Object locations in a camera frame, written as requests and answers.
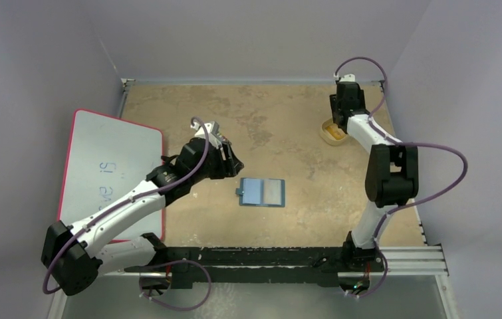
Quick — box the blue card holder wallet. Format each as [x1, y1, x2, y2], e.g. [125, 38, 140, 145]
[235, 177, 285, 207]

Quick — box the beige oval card tray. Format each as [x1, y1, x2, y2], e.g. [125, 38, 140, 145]
[318, 118, 348, 146]

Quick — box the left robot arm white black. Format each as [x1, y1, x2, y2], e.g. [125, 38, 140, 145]
[41, 138, 244, 296]

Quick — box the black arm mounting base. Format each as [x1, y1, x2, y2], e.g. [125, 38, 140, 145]
[125, 244, 385, 290]

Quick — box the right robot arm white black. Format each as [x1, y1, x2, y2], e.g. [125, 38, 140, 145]
[330, 79, 419, 270]

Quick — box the pack of coloured markers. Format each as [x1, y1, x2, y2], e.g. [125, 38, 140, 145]
[208, 121, 231, 148]

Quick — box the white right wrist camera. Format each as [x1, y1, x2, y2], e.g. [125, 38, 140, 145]
[333, 72, 356, 84]

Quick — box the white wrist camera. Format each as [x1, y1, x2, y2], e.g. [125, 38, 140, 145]
[333, 72, 356, 84]
[190, 122, 210, 139]

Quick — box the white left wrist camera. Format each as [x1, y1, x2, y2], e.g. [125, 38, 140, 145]
[190, 122, 210, 139]

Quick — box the whiteboard with pink frame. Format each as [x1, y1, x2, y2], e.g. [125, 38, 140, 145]
[57, 109, 164, 225]

